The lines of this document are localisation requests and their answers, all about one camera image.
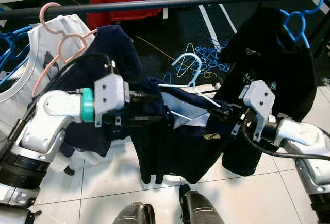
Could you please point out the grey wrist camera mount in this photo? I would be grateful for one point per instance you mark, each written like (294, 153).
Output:
(260, 98)
(108, 95)

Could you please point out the grey robot leg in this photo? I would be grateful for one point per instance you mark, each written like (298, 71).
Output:
(203, 208)
(134, 214)

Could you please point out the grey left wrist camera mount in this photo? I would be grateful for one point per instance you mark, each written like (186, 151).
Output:
(108, 95)

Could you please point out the pink plastic hanger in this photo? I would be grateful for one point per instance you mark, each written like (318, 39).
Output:
(42, 18)

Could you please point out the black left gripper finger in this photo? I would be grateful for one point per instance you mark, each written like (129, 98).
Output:
(154, 120)
(152, 97)

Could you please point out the light blue plastic hanger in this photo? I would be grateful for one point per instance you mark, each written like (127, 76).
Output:
(198, 69)

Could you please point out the black metal clothes rack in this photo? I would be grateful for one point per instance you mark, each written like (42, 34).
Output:
(154, 2)

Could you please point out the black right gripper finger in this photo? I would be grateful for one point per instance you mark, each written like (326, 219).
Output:
(219, 116)
(217, 107)

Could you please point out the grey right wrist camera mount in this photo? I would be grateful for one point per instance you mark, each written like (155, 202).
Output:
(260, 98)

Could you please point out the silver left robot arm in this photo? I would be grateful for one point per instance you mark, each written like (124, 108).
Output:
(46, 105)

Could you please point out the black t-shirt white print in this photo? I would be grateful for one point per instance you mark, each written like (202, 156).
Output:
(268, 54)

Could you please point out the grey robot right leg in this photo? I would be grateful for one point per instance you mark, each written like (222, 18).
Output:
(203, 208)

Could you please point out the grey robot left leg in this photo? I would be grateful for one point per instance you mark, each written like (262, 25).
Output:
(134, 214)

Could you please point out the navy t-shirt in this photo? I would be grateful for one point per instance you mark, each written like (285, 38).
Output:
(116, 44)

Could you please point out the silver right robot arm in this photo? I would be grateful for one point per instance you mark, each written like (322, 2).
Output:
(299, 131)

